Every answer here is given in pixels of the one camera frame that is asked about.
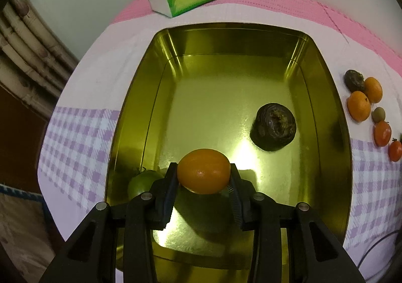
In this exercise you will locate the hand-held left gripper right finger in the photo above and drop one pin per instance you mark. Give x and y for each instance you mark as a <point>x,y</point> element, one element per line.
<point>235,204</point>

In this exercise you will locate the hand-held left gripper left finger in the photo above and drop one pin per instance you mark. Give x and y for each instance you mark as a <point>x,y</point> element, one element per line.
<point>171,195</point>

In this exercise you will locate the orange mandarin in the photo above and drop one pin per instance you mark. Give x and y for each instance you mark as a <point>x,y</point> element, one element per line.
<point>358,106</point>
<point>202,171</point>
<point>373,89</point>

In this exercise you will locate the gold metal tin tray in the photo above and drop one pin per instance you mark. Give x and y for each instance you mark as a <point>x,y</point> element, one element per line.
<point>213,88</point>

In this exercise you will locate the red tomato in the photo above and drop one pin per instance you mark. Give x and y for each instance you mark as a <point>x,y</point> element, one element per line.
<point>395,150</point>
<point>382,134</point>

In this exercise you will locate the small brown round fruit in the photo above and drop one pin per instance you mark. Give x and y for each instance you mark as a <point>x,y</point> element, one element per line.
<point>378,115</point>

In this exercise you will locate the dark wrinkled passion fruit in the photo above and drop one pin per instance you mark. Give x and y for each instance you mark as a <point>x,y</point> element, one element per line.
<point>273,127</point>
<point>354,81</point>

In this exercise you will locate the green tomato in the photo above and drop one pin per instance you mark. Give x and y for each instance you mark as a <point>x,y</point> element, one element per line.
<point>141,184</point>

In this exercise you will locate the white purple checked cloth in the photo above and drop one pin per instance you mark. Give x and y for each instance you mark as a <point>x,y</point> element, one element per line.
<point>103,66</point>

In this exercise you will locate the beige cloth with blue edge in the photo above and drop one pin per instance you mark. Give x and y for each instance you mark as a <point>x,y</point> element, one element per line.
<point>22,232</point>

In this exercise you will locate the brown wooden door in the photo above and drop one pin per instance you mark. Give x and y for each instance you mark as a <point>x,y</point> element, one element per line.
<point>18,138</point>

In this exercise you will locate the beige patterned curtain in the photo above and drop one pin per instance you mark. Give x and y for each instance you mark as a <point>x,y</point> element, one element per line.
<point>25,50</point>

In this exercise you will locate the pink foam mat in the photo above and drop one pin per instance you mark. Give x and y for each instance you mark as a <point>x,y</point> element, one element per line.
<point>282,0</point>

